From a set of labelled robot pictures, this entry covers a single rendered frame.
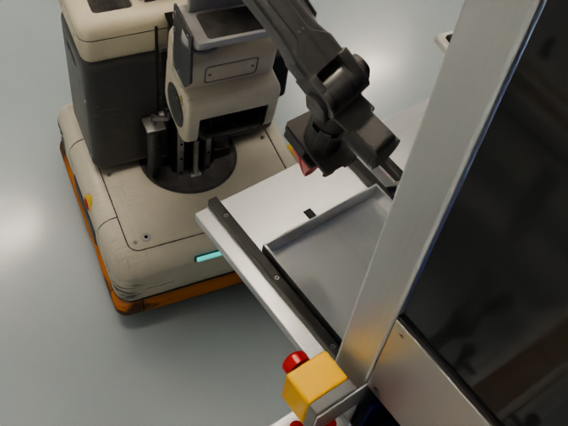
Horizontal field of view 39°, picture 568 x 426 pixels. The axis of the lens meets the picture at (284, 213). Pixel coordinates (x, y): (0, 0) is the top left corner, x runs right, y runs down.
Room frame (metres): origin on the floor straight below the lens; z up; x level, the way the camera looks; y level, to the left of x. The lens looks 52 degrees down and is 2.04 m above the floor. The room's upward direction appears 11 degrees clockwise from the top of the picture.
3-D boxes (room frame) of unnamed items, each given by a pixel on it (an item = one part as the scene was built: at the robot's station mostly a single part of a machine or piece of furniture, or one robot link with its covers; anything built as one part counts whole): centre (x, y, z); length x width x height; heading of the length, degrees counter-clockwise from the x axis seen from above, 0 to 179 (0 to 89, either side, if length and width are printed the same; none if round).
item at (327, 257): (0.76, -0.19, 0.90); 0.34 x 0.26 x 0.04; 45
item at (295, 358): (0.53, -0.06, 0.99); 0.04 x 0.04 x 0.04; 45
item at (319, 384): (0.50, -0.09, 1.00); 0.08 x 0.07 x 0.07; 45
